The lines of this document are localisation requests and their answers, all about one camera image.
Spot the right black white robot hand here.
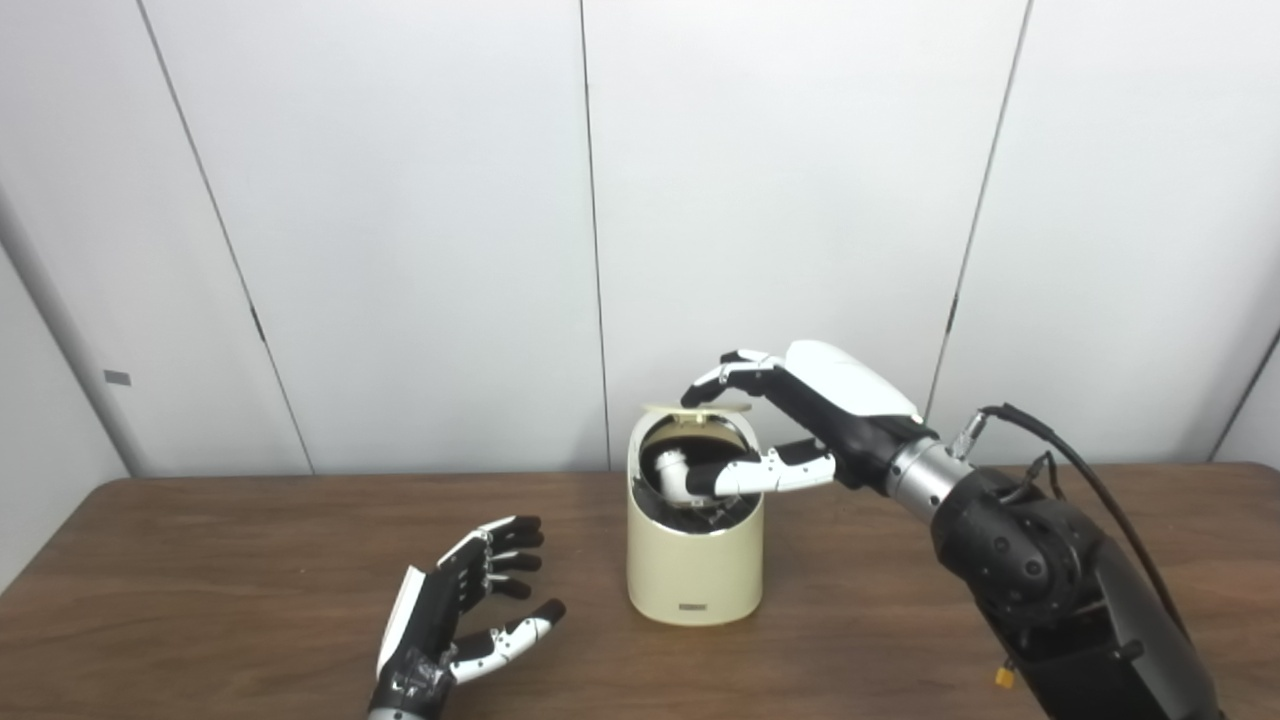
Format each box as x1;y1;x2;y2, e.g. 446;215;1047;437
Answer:
680;340;941;498

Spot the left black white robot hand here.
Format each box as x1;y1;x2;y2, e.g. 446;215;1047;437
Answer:
368;515;567;720

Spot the small white plastic bottle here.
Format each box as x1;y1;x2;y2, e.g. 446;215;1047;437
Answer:
655;448;716;506

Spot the black trash bag liner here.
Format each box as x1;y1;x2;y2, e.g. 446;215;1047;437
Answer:
632;415;761;536

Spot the cream-colored bin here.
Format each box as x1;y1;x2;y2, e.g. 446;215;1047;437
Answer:
626;405;765;627

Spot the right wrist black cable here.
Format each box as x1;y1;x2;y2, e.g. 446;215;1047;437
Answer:
950;403;1191;641

